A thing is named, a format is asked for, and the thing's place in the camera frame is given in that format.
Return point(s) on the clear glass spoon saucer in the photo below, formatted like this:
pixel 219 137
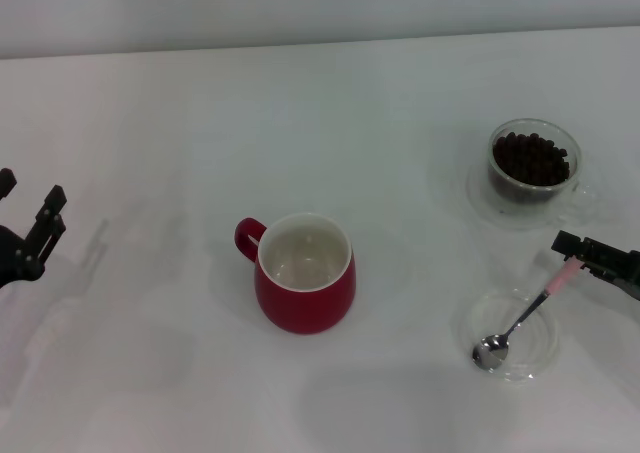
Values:
pixel 542 343

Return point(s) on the clear glass cup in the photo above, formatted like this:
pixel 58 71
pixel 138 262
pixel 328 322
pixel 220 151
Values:
pixel 510 195

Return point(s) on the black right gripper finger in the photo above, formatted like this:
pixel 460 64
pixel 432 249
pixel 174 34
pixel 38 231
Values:
pixel 567 245
pixel 625 280

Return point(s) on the red ceramic mug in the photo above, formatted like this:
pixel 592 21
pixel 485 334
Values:
pixel 305 303

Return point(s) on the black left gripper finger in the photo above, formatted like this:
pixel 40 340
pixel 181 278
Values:
pixel 6 180
pixel 47 223

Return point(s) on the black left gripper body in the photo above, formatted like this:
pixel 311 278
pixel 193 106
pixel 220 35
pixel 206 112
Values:
pixel 7 258

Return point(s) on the glass saucer under cup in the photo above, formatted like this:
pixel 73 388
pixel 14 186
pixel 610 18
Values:
pixel 480 203

